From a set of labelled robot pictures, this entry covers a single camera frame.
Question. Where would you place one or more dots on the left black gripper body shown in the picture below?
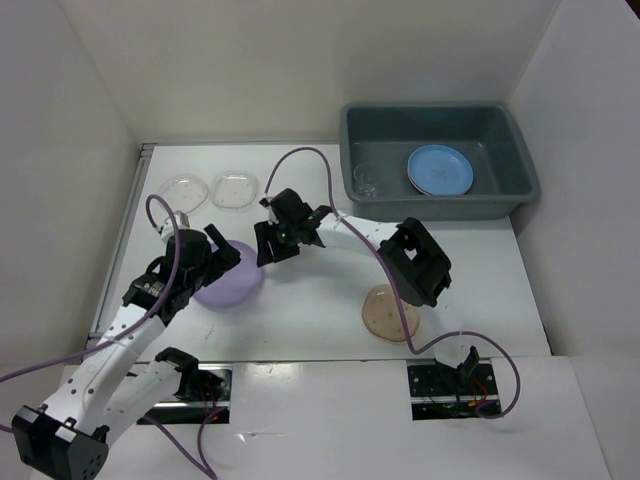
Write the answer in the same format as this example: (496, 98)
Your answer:
(199, 273)

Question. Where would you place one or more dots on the pink plate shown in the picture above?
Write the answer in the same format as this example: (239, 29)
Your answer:
(412, 180)

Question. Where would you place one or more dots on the clear square dish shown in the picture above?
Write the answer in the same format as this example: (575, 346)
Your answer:
(185, 192)
(233, 190)

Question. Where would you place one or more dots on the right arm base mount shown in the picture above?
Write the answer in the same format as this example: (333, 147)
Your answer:
(432, 398)

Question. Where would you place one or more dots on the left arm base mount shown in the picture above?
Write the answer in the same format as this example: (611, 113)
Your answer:
(210, 396)

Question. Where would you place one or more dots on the purple plate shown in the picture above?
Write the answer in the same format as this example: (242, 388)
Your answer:
(235, 287)

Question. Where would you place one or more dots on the blue plate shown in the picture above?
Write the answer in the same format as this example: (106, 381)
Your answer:
(441, 170)

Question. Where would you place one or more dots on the brown translucent square dish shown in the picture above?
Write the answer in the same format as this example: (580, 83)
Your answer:
(380, 314)

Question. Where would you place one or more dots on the aluminium table edge rail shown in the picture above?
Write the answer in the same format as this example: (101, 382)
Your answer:
(124, 230)

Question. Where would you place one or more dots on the grey plastic bin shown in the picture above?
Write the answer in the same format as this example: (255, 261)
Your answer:
(487, 134)

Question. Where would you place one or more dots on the clear glass cup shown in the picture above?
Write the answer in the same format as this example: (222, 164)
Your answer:
(366, 182)

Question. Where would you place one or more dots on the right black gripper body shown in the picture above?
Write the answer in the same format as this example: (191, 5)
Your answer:
(288, 224)

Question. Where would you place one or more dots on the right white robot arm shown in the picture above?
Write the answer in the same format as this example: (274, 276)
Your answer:
(419, 268)

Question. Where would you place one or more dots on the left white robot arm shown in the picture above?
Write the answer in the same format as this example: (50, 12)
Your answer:
(69, 435)

